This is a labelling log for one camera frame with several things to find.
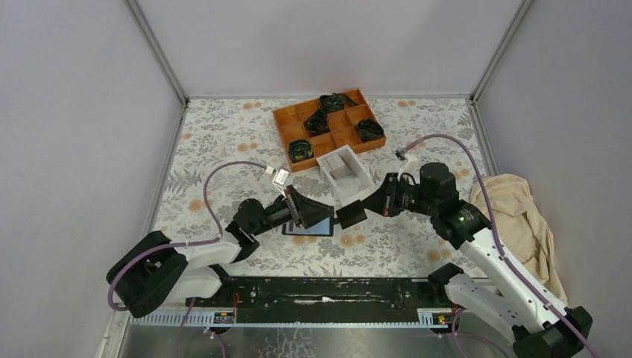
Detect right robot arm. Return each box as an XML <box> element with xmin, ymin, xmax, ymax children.
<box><xmin>359</xmin><ymin>163</ymin><xmax>593</xmax><ymax>357</ymax></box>

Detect black leather card holder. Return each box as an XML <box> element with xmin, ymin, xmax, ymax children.
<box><xmin>281</xmin><ymin>216</ymin><xmax>335</xmax><ymax>237</ymax></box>

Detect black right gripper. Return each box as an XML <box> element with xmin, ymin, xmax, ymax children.
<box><xmin>359</xmin><ymin>173</ymin><xmax>437</xmax><ymax>218</ymax></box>

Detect white plastic card box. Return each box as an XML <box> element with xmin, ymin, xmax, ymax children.
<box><xmin>317</xmin><ymin>145</ymin><xmax>374</xmax><ymax>206</ymax></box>

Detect white slotted cable duct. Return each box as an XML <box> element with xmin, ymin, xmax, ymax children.
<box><xmin>128</xmin><ymin>310</ymin><xmax>452</xmax><ymax>330</ymax></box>

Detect rolled black belt top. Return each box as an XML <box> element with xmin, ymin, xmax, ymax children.
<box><xmin>318</xmin><ymin>92</ymin><xmax>358</xmax><ymax>113</ymax></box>

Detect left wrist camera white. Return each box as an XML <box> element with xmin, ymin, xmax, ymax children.
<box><xmin>272</xmin><ymin>168</ymin><xmax>290</xmax><ymax>197</ymax></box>

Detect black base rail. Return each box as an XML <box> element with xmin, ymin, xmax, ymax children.
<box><xmin>186</xmin><ymin>263</ymin><xmax>463</xmax><ymax>324</ymax></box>

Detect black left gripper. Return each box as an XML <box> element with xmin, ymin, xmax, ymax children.
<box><xmin>250</xmin><ymin>186</ymin><xmax>334</xmax><ymax>238</ymax></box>

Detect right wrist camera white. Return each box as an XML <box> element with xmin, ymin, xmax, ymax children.
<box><xmin>395</xmin><ymin>148</ymin><xmax>419</xmax><ymax>179</ymax></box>

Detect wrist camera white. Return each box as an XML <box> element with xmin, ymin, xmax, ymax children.
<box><xmin>395</xmin><ymin>148</ymin><xmax>419</xmax><ymax>179</ymax></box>
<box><xmin>272</xmin><ymin>168</ymin><xmax>290</xmax><ymax>197</ymax></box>

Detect orange wooden divided tray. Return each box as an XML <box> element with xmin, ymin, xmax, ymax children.
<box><xmin>273</xmin><ymin>89</ymin><xmax>386</xmax><ymax>172</ymax></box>

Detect beige crumpled cloth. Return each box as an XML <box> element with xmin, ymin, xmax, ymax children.
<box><xmin>484</xmin><ymin>174</ymin><xmax>568</xmax><ymax>303</ymax></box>

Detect rolled black belt front-left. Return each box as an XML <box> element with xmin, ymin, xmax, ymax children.
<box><xmin>288</xmin><ymin>139</ymin><xmax>314</xmax><ymax>163</ymax></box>

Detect rolled black belt right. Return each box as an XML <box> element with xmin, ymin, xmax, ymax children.
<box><xmin>355</xmin><ymin>118</ymin><xmax>385</xmax><ymax>142</ymax></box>

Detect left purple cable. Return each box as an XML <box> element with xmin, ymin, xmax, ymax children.
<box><xmin>107</xmin><ymin>160</ymin><xmax>277</xmax><ymax>313</ymax></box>

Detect rolled black belt middle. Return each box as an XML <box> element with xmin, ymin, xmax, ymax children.
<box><xmin>303</xmin><ymin>109</ymin><xmax>330</xmax><ymax>137</ymax></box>

